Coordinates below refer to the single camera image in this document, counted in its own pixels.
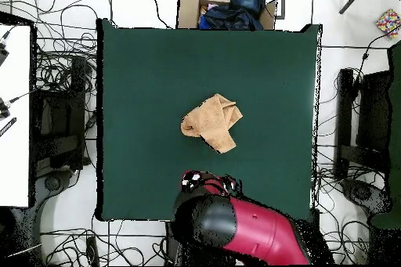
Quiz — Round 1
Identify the multicoloured patterned cube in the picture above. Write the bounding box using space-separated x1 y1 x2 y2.
375 8 401 40

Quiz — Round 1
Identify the white desk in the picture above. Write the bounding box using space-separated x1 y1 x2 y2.
0 23 32 208

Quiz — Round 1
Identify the navy shiny garment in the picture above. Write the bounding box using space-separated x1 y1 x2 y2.
198 3 265 31

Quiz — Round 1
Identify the tan terry towel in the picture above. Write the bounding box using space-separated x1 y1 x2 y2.
180 92 244 154

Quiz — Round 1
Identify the black device with cable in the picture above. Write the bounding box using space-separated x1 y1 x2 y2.
0 96 12 121

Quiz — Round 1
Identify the black stand frame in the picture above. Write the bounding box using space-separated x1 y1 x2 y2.
31 56 92 180
334 67 393 180

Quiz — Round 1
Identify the black perforated strip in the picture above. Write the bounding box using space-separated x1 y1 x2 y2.
0 117 17 138

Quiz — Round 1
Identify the brown cardboard box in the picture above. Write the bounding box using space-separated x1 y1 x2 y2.
176 0 278 31

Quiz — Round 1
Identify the black device on desk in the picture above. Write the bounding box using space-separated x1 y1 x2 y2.
0 41 10 67

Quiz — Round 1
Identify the grey round stand base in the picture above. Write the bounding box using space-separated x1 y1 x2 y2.
341 179 391 216
34 169 74 211

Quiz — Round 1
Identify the dark green table cloth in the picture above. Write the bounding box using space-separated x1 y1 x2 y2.
96 17 323 222

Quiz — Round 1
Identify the green draped cloth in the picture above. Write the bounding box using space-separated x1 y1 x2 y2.
369 40 401 230

